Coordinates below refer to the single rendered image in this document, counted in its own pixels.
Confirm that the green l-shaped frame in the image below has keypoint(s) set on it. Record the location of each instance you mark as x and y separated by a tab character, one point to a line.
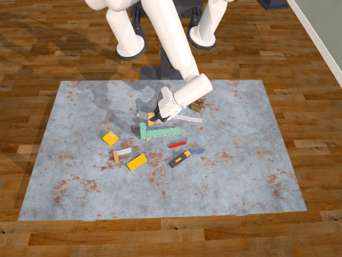
157	133

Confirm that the white flat bar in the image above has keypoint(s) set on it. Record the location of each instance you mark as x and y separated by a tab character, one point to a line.
193	119

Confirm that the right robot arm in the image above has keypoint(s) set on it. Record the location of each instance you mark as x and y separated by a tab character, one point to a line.
165	20

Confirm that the brown wooden block with green band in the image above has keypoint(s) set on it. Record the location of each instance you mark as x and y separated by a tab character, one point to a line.
197	105

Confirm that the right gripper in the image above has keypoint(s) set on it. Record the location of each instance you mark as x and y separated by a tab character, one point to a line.
166	113

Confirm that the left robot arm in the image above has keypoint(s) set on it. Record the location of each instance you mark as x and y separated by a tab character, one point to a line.
203	34

